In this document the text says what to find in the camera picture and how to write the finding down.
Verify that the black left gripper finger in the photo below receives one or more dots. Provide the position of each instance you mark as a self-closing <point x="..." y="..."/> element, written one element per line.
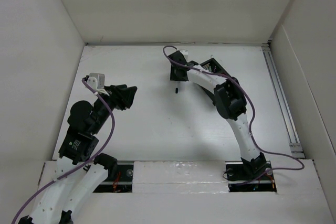
<point x="117" y="88"/>
<point x="128" y="94"/>

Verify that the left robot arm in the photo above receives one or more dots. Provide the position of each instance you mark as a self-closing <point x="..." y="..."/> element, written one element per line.
<point x="80" y="169"/>

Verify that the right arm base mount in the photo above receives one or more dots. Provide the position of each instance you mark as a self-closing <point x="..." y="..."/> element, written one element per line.
<point x="240" y="181"/>

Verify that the black two-compartment organizer box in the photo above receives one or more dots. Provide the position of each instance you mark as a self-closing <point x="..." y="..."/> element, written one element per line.
<point x="213" y="66"/>

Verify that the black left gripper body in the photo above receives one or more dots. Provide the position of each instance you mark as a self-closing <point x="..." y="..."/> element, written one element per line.
<point x="118" y="97"/>

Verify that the aluminium rail right edge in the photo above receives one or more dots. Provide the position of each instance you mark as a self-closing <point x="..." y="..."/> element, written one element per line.
<point x="293" y="139"/>

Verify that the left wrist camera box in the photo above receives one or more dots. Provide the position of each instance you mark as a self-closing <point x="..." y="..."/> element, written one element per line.
<point x="95" y="82"/>

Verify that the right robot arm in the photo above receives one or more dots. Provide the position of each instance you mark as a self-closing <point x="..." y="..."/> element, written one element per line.
<point x="229" y="100"/>

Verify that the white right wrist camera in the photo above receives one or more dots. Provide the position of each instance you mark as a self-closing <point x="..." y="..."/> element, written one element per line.
<point x="184" y="52"/>

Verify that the white foam block front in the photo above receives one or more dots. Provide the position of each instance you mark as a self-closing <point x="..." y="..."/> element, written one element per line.
<point x="172" y="177"/>

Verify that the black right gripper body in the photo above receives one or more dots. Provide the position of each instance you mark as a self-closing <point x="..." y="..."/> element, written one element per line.
<point x="178" y="60"/>

